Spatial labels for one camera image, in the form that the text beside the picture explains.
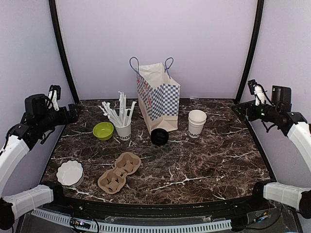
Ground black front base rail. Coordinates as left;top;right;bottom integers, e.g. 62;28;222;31
42;181;280;221

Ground white fluted ceramic dish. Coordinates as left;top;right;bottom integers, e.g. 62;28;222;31
56;160;84;188

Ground right black frame post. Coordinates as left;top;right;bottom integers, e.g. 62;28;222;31
234;0;264;104

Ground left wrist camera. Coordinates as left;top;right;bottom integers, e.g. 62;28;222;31
47;85;61;111

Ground blue checkered paper bag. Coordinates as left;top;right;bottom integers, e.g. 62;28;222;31
129;57;181;133

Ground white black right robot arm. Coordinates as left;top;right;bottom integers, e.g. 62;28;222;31
232;80;311;219

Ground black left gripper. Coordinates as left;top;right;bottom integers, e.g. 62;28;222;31
37;104;82;133

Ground black coffee cup lid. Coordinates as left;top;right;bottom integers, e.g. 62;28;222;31
151;128;169;146

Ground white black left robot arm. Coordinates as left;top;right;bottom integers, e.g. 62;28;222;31
0;85;79;230

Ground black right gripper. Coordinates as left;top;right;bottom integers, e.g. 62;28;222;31
232;100;280;122

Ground white paper coffee cup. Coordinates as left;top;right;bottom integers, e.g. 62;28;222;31
188;109;207;136

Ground paper cup holding straws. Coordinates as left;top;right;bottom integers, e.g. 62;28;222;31
115;122;132;141

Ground white wrapped straw right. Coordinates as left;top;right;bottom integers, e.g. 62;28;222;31
126;101;137;126

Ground white slotted cable duct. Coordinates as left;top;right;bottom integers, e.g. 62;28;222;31
31;209;232;233

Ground white wrapped straw upright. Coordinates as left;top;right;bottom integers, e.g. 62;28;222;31
119;91;126;127

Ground brown cardboard cup carrier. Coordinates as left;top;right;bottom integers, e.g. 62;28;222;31
98;152;141;195

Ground green plastic bowl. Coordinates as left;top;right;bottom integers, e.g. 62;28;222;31
92;122;114;141

